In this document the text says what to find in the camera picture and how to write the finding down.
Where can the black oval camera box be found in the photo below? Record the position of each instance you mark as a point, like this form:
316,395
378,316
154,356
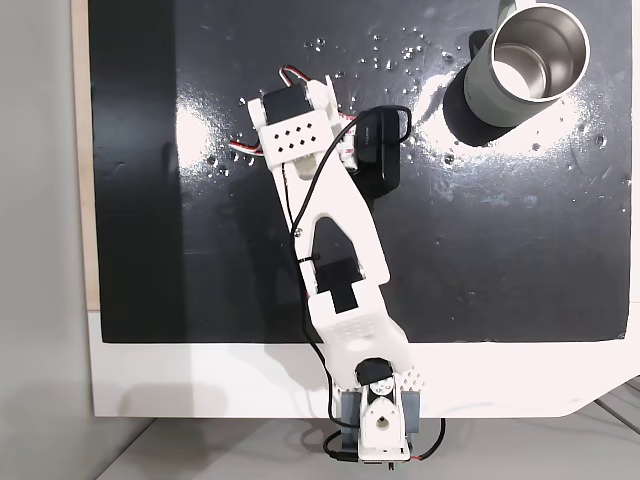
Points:
377,150

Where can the black table mat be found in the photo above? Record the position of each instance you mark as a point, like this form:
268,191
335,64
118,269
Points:
500,240

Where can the pale green steel mug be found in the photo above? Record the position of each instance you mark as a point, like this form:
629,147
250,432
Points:
487,95

